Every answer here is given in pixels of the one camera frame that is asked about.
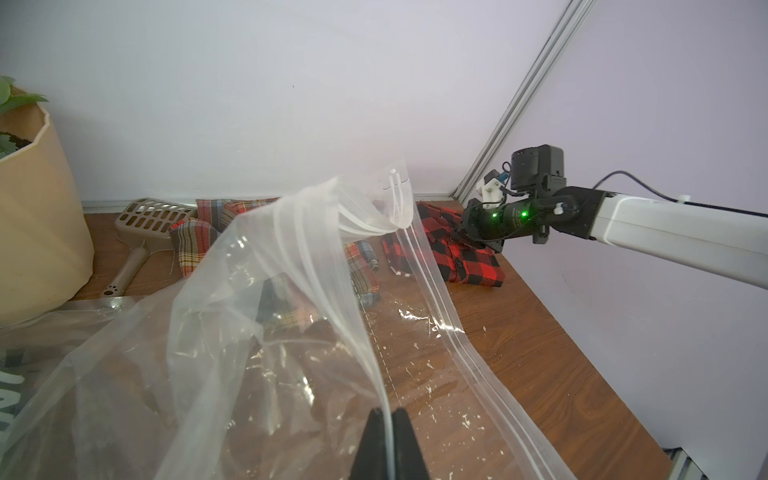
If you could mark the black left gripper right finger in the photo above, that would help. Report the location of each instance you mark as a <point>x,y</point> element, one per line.
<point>409,463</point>

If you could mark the artificial green white plant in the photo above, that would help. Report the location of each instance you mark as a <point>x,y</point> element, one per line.
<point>19,116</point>

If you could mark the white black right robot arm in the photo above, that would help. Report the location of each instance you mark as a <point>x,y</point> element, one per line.
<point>727,242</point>

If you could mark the terracotta flower pot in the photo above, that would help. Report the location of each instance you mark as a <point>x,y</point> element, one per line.
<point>47,252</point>

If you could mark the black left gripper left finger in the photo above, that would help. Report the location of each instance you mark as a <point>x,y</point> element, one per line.
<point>370,462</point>

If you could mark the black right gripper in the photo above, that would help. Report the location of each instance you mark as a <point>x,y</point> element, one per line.
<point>490,224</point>

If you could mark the small brown slotted scoop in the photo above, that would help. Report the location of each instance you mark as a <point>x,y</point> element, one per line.
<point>144,226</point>

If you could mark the multicolour tartan shirt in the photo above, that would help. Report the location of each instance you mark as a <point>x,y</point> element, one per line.
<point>283,305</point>

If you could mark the clear plastic vacuum bag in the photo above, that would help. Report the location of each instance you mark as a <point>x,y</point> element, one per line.
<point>186,384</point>

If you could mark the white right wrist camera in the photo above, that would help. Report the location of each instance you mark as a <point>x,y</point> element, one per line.
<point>491,188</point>

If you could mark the red black plaid shirt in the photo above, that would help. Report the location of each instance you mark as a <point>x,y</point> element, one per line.
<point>457,262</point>

